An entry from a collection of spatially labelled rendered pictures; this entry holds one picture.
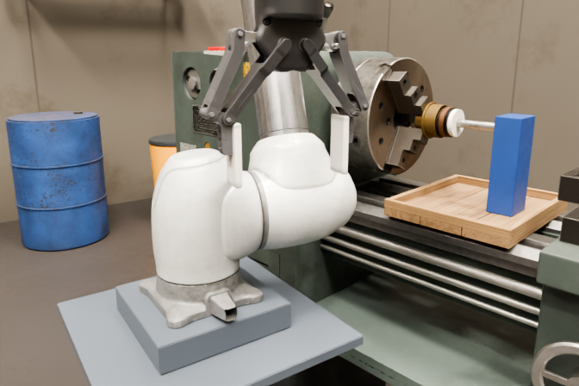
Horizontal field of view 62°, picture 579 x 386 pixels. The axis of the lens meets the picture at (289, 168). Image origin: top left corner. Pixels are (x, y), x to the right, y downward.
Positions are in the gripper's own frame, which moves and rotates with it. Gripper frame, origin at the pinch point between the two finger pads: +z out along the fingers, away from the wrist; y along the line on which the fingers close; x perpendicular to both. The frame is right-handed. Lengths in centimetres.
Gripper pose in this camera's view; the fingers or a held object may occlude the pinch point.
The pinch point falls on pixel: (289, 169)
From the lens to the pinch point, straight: 56.1
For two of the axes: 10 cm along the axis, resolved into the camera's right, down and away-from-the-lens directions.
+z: 0.0, 9.7, 2.3
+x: 4.6, 2.0, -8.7
